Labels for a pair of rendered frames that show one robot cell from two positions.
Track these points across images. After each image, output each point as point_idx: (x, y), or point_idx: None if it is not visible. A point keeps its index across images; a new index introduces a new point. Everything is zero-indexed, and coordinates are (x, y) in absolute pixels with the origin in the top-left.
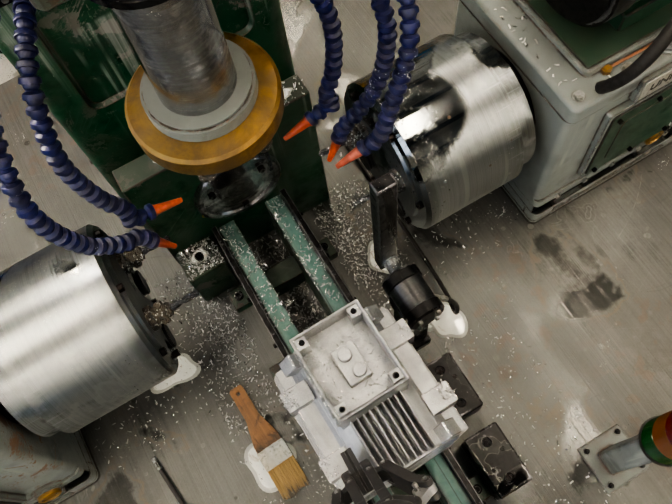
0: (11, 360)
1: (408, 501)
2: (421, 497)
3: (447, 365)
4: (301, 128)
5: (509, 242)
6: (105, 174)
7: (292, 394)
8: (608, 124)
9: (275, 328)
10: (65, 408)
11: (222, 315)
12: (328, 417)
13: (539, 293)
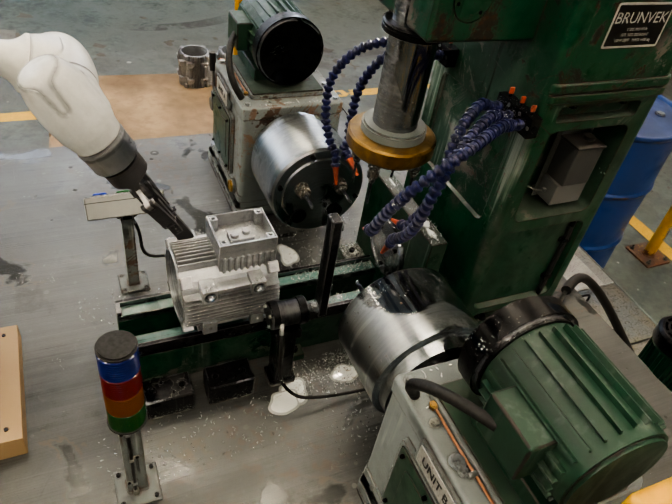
0: (284, 121)
1: (142, 175)
2: (144, 195)
3: (245, 374)
4: (395, 221)
5: (341, 464)
6: None
7: None
8: (400, 445)
9: (294, 274)
10: (259, 149)
11: None
12: None
13: (291, 474)
